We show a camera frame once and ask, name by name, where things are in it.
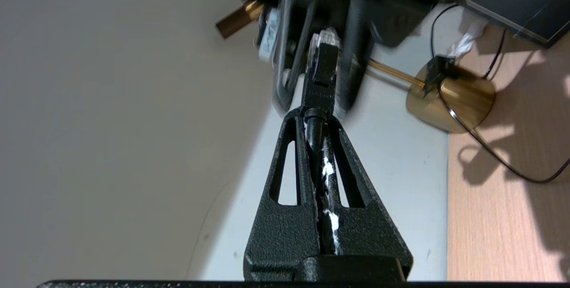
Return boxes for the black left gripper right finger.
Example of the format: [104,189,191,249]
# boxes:
[326,116,414,282]

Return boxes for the black ethernet cable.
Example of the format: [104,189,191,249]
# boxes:
[301,28,343,254]

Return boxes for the black lamp power cord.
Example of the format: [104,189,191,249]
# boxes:
[429,3,570,185]

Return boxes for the black lamp switch box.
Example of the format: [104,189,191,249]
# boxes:
[423,55,458,96]

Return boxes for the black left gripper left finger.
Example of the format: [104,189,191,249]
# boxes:
[243,108,322,282]

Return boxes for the crumpled white tissue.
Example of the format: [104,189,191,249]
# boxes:
[447,12,486,58]

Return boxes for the brass desk lamp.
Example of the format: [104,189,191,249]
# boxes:
[216,0,497,134]

